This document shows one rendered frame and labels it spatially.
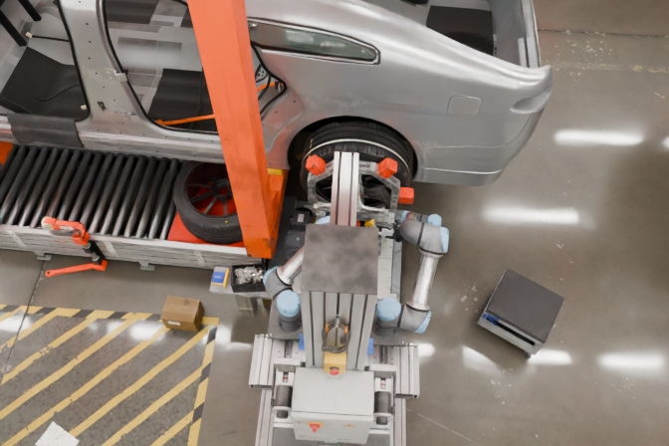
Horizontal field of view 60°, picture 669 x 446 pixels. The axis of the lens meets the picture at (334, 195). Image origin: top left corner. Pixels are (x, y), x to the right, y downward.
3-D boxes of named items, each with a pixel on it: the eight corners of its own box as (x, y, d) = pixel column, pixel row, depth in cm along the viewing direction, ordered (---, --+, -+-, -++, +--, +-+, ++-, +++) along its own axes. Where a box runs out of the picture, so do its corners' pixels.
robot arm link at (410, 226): (393, 241, 282) (399, 225, 330) (416, 247, 280) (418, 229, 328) (399, 218, 280) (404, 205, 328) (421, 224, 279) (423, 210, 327)
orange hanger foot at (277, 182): (289, 170, 395) (287, 138, 366) (277, 237, 366) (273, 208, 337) (265, 168, 395) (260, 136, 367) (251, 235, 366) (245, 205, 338)
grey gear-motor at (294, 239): (318, 220, 424) (318, 194, 395) (311, 272, 401) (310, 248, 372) (294, 218, 425) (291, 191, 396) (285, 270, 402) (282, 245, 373)
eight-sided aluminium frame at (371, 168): (394, 215, 369) (403, 164, 324) (393, 224, 366) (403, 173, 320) (310, 207, 372) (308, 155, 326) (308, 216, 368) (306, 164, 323)
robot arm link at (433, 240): (396, 323, 296) (422, 220, 290) (425, 331, 294) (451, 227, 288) (395, 330, 284) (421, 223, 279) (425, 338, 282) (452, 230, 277)
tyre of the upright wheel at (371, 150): (378, 194, 398) (430, 142, 346) (375, 224, 384) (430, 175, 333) (289, 163, 378) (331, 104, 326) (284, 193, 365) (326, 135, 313)
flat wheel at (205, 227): (267, 160, 430) (264, 140, 411) (280, 236, 395) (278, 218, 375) (177, 173, 422) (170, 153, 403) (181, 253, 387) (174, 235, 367)
